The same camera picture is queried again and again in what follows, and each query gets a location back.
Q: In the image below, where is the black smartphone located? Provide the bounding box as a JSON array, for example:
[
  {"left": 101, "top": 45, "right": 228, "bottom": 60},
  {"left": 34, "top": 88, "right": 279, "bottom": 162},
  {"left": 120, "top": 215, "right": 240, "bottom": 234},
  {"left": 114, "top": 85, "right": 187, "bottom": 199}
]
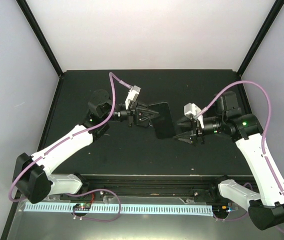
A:
[{"left": 149, "top": 102, "right": 176, "bottom": 139}]

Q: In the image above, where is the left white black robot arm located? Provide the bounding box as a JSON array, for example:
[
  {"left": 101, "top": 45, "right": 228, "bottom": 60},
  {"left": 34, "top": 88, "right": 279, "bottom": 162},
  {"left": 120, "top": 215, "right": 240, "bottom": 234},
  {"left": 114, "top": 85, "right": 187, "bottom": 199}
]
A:
[{"left": 13, "top": 86, "right": 160, "bottom": 204}]

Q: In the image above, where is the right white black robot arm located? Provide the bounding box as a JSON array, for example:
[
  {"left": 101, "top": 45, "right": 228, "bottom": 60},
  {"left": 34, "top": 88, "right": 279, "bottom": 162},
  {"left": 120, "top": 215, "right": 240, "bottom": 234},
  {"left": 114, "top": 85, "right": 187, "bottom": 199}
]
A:
[{"left": 175, "top": 91, "right": 284, "bottom": 230}]

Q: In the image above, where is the black table mat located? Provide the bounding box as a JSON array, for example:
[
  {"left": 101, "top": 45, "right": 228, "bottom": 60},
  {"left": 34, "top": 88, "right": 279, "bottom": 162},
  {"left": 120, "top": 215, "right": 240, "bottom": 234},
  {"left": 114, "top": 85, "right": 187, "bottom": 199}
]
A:
[{"left": 45, "top": 69, "right": 251, "bottom": 176}]

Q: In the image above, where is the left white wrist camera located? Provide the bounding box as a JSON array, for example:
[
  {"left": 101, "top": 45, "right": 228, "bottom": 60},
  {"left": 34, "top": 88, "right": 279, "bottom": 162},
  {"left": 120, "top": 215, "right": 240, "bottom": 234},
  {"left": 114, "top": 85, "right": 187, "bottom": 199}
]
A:
[{"left": 125, "top": 85, "right": 141, "bottom": 110}]

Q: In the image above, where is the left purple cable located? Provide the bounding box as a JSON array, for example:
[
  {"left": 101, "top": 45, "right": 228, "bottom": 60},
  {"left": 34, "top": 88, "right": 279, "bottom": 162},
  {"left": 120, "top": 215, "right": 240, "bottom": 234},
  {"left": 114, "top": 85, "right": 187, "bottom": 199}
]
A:
[{"left": 8, "top": 72, "right": 135, "bottom": 223}]

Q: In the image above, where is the purple cable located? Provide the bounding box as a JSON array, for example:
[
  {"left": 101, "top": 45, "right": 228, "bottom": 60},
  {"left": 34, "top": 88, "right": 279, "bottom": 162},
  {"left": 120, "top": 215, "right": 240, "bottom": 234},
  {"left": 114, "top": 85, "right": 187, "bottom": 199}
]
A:
[
  {"left": 8, "top": 72, "right": 135, "bottom": 223},
  {"left": 196, "top": 80, "right": 284, "bottom": 238}
]

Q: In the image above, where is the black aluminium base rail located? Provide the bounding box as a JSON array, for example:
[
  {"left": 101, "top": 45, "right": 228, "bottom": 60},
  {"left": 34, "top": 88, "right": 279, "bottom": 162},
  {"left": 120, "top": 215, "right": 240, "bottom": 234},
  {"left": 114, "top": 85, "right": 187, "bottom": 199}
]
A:
[{"left": 83, "top": 174, "right": 258, "bottom": 200}]

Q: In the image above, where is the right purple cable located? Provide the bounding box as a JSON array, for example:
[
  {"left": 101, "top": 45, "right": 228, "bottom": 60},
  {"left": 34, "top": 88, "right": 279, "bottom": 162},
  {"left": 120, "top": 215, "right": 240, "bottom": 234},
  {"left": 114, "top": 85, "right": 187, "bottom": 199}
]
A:
[{"left": 196, "top": 80, "right": 284, "bottom": 238}]

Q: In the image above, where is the light blue slotted cable duct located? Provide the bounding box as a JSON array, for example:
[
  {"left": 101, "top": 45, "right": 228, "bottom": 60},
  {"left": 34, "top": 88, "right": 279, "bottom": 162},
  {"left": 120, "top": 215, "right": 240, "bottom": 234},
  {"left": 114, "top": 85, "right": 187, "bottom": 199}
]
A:
[{"left": 24, "top": 202, "right": 213, "bottom": 217}]

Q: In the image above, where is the right black frame post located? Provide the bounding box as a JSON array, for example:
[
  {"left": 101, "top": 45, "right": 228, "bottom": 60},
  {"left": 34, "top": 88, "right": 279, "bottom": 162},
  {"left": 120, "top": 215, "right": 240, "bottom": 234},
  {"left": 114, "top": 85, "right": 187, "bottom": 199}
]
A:
[{"left": 237, "top": 0, "right": 284, "bottom": 77}]

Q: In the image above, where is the black frame post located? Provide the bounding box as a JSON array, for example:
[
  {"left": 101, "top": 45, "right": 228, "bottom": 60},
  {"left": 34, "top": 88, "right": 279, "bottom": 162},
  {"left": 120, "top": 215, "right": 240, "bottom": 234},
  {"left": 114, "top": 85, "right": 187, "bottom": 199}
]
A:
[
  {"left": 237, "top": 0, "right": 284, "bottom": 77},
  {"left": 16, "top": 0, "right": 64, "bottom": 77}
]

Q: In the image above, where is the left black frame post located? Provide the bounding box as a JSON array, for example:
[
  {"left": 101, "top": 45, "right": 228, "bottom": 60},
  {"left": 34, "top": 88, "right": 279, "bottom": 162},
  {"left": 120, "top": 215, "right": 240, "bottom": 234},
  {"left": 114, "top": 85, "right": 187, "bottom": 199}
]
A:
[{"left": 16, "top": 0, "right": 64, "bottom": 77}]

